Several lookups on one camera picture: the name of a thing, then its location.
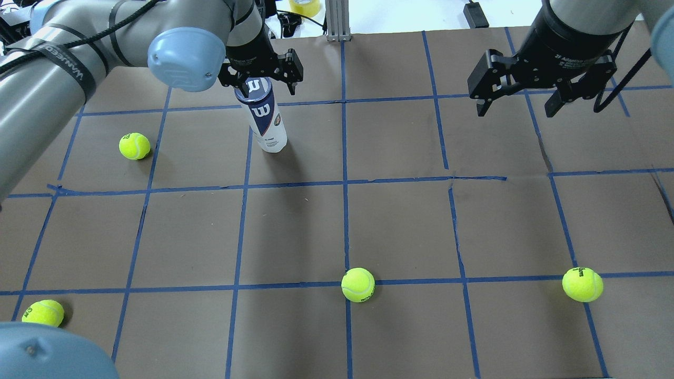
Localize aluminium frame post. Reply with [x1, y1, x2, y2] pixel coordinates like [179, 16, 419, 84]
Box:
[324, 0, 352, 42]

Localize yellow tape roll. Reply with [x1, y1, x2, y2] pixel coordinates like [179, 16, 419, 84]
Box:
[289, 0, 322, 18]

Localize yellow tennis ball near gripper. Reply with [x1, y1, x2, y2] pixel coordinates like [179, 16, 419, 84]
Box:
[118, 132, 151, 161]

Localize Wilson yellow tennis ball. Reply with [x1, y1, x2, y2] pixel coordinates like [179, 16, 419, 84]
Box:
[562, 267, 604, 303]

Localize white blue tennis ball can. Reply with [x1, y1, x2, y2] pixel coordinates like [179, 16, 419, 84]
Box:
[234, 77, 288, 153]

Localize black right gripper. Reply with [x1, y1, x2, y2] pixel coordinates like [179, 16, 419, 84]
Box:
[467, 11, 617, 118]

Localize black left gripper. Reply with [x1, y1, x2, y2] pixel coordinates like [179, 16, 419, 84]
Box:
[217, 21, 304, 98]

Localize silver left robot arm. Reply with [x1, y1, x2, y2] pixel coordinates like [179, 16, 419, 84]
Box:
[2, 1, 285, 201]

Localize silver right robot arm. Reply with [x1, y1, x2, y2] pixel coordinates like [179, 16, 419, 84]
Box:
[513, 1, 672, 117]

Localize center yellow tennis ball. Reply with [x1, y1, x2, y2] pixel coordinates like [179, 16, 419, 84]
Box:
[340, 268, 375, 303]

